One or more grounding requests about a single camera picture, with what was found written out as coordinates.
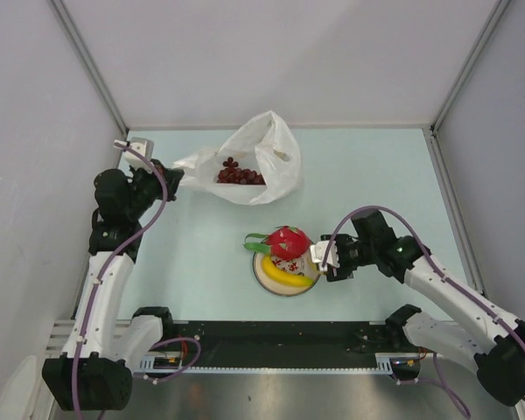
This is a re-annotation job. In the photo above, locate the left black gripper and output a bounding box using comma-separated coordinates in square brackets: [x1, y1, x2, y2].
[125, 159, 184, 220]

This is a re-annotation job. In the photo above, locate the round printed plate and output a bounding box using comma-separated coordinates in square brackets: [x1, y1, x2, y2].
[252, 249, 320, 297]

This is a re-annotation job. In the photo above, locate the red fake dragon fruit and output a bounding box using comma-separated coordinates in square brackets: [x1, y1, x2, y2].
[243, 226, 312, 261]

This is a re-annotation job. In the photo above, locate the yellow fake banana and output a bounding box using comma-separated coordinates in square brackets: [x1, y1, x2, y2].
[261, 255, 313, 288]

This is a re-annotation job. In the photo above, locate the dark red fake fruit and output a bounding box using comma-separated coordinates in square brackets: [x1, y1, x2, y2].
[216, 157, 266, 186]

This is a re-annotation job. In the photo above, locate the white plastic bag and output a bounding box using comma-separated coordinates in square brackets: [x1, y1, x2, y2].
[171, 111, 304, 206]

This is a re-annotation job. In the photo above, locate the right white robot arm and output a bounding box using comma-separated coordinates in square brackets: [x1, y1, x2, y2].
[310, 206, 525, 407]

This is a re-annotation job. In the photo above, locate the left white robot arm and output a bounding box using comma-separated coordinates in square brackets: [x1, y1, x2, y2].
[42, 159, 184, 413]

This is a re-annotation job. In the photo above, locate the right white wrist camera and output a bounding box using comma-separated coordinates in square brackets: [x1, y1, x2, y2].
[309, 240, 340, 274]

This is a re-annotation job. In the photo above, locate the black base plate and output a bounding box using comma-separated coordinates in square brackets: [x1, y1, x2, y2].
[145, 321, 431, 373]

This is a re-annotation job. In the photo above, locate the white slotted cable duct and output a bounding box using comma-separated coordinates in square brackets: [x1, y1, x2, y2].
[136, 353, 393, 377]

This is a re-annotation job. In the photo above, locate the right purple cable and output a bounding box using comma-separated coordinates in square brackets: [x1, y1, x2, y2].
[324, 205, 525, 419]

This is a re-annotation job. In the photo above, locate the left aluminium frame post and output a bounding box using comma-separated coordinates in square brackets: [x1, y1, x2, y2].
[46, 0, 129, 137]

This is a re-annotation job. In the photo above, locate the aluminium frame post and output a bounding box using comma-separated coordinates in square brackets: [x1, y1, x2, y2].
[46, 0, 129, 137]
[430, 0, 515, 137]

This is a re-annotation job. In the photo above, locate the aluminium front rail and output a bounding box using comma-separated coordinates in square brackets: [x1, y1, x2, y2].
[45, 318, 522, 356]

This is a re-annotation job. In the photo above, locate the right aluminium frame post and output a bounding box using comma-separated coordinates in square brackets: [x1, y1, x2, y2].
[430, 0, 515, 137]

